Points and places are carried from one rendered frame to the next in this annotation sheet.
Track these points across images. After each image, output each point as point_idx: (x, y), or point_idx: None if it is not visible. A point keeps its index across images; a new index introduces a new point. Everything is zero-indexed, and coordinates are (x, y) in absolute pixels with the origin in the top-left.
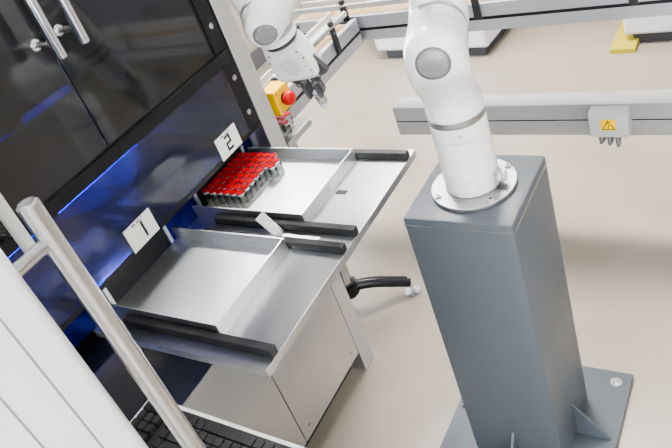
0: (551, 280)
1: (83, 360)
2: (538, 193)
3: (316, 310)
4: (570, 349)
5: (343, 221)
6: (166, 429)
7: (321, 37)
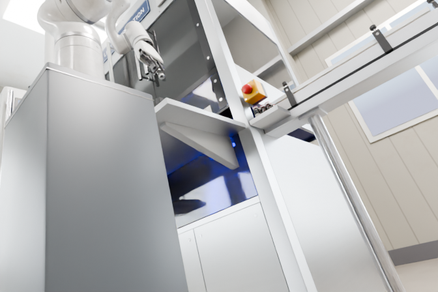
0: (19, 227)
1: (2, 124)
2: (30, 101)
3: (255, 264)
4: None
5: None
6: None
7: (371, 42)
